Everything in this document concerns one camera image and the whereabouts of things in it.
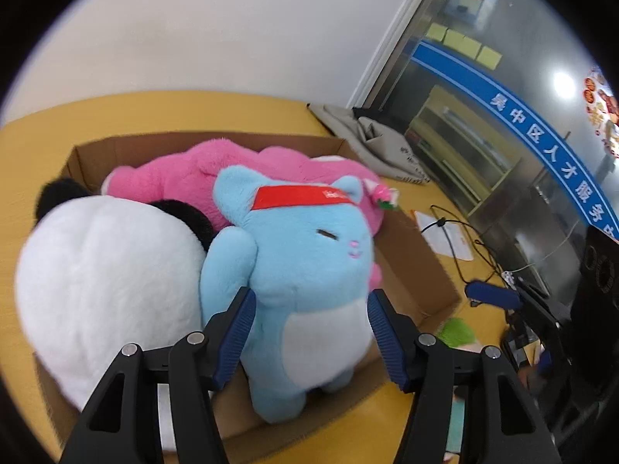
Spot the pink plush toy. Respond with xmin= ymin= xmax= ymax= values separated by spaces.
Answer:
xmin=101 ymin=138 xmax=403 ymax=291

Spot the white paper sheet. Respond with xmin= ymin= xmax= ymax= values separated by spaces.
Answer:
xmin=413 ymin=210 xmax=474 ymax=262

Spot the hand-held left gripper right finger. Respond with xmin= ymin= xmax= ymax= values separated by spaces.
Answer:
xmin=366 ymin=289 xmax=554 ymax=464

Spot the beige shelf unit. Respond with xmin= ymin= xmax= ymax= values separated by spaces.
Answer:
xmin=406 ymin=84 xmax=523 ymax=216

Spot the grey cloth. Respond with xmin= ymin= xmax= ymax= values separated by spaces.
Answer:
xmin=307 ymin=103 xmax=433 ymax=185

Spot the brown cardboard box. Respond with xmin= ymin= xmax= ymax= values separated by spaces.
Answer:
xmin=31 ymin=130 xmax=462 ymax=464

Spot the white door frame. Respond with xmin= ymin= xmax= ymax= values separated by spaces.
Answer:
xmin=345 ymin=0 xmax=446 ymax=112

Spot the blue cat plush toy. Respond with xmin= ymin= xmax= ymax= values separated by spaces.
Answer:
xmin=199 ymin=164 xmax=375 ymax=423

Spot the green plush toy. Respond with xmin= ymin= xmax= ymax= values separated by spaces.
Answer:
xmin=435 ymin=317 xmax=479 ymax=351

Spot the blue banner strip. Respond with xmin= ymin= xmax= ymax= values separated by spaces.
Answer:
xmin=410 ymin=41 xmax=619 ymax=245

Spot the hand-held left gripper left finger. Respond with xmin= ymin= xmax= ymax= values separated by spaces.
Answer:
xmin=58 ymin=287 xmax=257 ymax=464

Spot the black cable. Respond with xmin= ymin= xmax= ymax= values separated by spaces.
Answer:
xmin=429 ymin=204 xmax=513 ymax=283

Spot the white panda plush toy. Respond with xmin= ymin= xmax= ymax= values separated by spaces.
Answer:
xmin=14 ymin=177 xmax=216 ymax=455

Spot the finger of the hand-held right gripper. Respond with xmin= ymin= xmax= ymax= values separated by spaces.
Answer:
xmin=465 ymin=273 xmax=547 ymax=311

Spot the pastel teal plush toy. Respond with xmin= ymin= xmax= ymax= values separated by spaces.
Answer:
xmin=444 ymin=387 xmax=469 ymax=464

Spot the black speaker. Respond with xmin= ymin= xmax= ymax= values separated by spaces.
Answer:
xmin=571 ymin=226 xmax=619 ymax=397

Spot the red window decoration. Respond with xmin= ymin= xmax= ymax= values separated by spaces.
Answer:
xmin=583 ymin=67 xmax=619 ymax=158

